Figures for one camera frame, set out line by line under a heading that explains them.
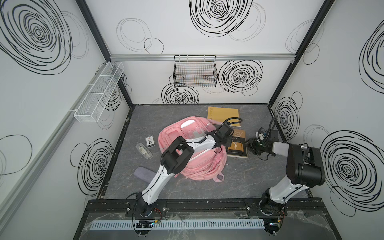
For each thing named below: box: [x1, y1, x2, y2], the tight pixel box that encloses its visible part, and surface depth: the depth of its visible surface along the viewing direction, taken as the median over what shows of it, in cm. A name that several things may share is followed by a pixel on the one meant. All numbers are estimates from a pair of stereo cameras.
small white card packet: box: [145, 135, 155, 148], surface depth 101 cm
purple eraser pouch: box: [134, 166, 157, 183], surface depth 84 cm
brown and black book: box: [226, 129, 248, 159], surface depth 96 cm
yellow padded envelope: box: [207, 106, 241, 127], surface depth 118 cm
